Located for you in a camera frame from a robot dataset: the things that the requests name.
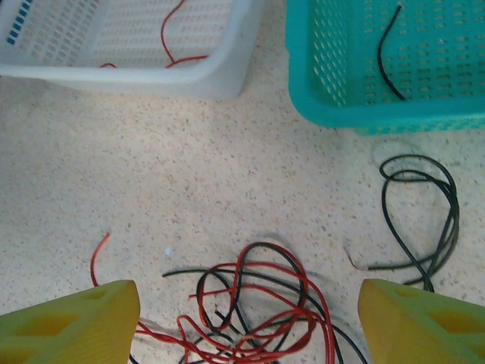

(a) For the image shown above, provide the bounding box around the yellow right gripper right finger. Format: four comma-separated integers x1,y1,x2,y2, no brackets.
358,278,485,364

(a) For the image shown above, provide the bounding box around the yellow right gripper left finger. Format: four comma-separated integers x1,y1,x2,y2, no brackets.
0,279,141,364

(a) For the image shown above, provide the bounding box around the thin red cable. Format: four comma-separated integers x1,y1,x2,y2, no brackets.
89,231,113,288
99,0,208,70
134,242,336,364

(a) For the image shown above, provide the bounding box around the thin black cable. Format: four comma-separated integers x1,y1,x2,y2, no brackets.
346,153,462,293
161,241,371,364
377,4,408,102

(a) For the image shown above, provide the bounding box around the teal plastic basket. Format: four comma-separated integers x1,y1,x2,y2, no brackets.
284,0,485,138

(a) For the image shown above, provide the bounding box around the white plastic basket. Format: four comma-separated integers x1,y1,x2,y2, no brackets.
0,0,265,102

